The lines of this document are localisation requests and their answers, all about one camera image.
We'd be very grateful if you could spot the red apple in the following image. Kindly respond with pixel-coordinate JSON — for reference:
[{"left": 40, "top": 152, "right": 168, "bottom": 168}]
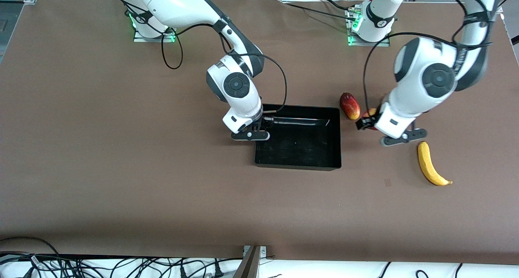
[{"left": 362, "top": 108, "right": 380, "bottom": 131}]

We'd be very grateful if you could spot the black plastic box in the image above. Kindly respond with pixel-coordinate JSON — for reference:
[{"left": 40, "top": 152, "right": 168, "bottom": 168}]
[{"left": 254, "top": 104, "right": 342, "bottom": 171}]

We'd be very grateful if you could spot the yellow banana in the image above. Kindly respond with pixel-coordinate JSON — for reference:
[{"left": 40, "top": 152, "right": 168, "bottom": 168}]
[{"left": 418, "top": 141, "right": 453, "bottom": 186}]

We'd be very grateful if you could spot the red yellow mango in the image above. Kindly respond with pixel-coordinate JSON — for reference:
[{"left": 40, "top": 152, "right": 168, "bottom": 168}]
[{"left": 339, "top": 92, "right": 361, "bottom": 121}]

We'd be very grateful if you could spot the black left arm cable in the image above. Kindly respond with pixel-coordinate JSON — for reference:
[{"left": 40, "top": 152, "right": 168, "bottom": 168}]
[{"left": 362, "top": 0, "right": 497, "bottom": 122}]

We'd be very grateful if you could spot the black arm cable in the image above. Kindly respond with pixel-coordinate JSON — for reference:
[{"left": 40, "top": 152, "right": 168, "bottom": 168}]
[
  {"left": 362, "top": 0, "right": 497, "bottom": 122},
  {"left": 221, "top": 34, "right": 287, "bottom": 120},
  {"left": 161, "top": 24, "right": 219, "bottom": 70}
]

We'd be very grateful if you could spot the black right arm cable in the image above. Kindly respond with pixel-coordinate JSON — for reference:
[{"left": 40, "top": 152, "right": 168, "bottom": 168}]
[
  {"left": 221, "top": 34, "right": 287, "bottom": 120},
  {"left": 161, "top": 24, "right": 219, "bottom": 70}
]

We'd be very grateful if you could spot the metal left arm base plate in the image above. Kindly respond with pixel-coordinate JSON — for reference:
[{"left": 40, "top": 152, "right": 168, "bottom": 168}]
[{"left": 347, "top": 7, "right": 391, "bottom": 47}]

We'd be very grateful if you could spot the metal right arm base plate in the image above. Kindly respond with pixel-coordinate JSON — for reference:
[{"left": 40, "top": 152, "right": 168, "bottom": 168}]
[{"left": 133, "top": 10, "right": 177, "bottom": 43}]

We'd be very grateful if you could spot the black base cable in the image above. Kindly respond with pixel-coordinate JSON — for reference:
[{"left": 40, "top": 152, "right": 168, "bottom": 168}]
[
  {"left": 322, "top": 0, "right": 352, "bottom": 11},
  {"left": 284, "top": 3, "right": 359, "bottom": 22}
]

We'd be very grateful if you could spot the grey metal bracket beam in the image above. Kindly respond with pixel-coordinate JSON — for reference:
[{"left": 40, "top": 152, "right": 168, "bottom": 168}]
[{"left": 233, "top": 245, "right": 267, "bottom": 278}]

